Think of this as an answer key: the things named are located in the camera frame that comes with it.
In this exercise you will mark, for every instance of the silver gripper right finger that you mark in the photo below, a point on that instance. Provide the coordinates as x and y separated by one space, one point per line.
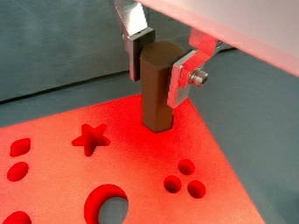
186 71

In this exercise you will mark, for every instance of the red shape sorter block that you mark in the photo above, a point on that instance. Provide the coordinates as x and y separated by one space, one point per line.
66 162

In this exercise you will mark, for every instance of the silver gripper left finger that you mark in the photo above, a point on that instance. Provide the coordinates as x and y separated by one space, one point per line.
137 34

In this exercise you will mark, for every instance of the brown hexagon peg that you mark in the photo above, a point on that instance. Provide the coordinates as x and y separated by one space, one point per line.
156 60

